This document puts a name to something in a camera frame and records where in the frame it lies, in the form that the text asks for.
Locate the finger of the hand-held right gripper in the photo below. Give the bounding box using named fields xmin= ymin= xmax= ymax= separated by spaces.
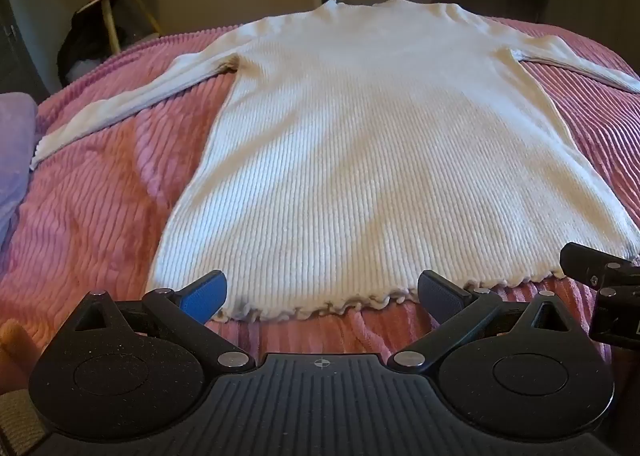
xmin=559 ymin=242 xmax=640 ymax=289
xmin=589 ymin=285 xmax=640 ymax=348

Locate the dark bag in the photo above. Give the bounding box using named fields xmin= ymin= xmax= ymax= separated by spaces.
xmin=57 ymin=10 xmax=157 ymax=88

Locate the pink ribbed blanket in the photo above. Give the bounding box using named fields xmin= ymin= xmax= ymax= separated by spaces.
xmin=0 ymin=16 xmax=640 ymax=387

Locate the orange cloth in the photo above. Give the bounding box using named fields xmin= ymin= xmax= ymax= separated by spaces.
xmin=0 ymin=320 xmax=42 ymax=393

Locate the beige woven cloth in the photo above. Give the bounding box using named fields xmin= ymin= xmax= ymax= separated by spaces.
xmin=0 ymin=388 xmax=47 ymax=448

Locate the purple pillow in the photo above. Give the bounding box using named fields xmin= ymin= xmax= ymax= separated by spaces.
xmin=0 ymin=92 xmax=39 ymax=242

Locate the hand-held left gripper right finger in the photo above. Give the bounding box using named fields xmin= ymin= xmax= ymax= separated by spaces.
xmin=389 ymin=270 xmax=576 ymax=372

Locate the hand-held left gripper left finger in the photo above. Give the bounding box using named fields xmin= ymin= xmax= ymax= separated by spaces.
xmin=70 ymin=270 xmax=256 ymax=372

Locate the white ribbed knit sweater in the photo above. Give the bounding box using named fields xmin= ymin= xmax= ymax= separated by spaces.
xmin=30 ymin=0 xmax=640 ymax=323

